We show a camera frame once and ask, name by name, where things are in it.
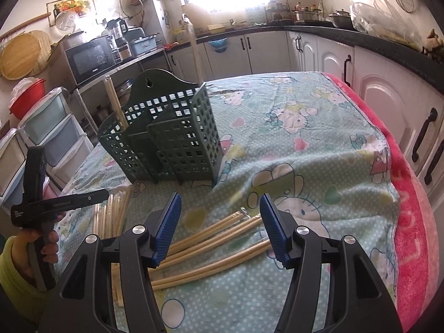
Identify pink towel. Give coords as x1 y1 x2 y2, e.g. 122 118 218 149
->
321 72 440 328

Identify round bamboo tray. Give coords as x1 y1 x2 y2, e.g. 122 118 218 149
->
0 34 41 79
28 29 53 74

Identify person's left hand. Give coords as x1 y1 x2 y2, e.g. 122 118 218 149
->
14 212 67 282

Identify bamboo chopstick pair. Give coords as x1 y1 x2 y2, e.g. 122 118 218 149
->
181 13 204 84
104 78 130 130

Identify blender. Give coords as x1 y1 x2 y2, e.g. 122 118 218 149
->
106 17 132 62

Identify fruit wall picture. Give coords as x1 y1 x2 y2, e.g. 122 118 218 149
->
47 0 94 26

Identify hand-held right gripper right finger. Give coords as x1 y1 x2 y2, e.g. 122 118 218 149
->
259 193 405 333

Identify red plastic basin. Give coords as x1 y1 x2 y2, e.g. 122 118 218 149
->
9 78 47 120

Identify green plastic utensil holder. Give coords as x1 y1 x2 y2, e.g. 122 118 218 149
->
98 69 224 188

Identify ginger root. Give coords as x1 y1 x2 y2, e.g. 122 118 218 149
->
424 29 444 64

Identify pile of chopsticks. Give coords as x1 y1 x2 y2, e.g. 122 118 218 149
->
92 185 273 307

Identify white shelf rack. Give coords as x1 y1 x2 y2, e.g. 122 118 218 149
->
69 47 168 137

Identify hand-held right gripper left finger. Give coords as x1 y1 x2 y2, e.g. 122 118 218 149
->
38 192 183 333

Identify grey-blue plastic box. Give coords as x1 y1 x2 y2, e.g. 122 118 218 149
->
128 27 162 57

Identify black microwave oven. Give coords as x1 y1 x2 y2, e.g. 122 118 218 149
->
65 35 117 86

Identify clear plastic bag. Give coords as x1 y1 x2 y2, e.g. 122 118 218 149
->
349 0 424 48

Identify steel cooking pot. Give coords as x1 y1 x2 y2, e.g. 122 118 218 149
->
293 9 322 24

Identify stacked steel pots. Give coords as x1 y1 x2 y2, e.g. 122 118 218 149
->
114 78 135 105

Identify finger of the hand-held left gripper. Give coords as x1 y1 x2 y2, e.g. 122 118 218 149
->
35 189 110 220

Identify cartoon cat printed blanket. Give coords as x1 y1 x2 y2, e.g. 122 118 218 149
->
52 71 399 333

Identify wooden rolling pin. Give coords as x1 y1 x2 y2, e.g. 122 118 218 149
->
0 12 51 41

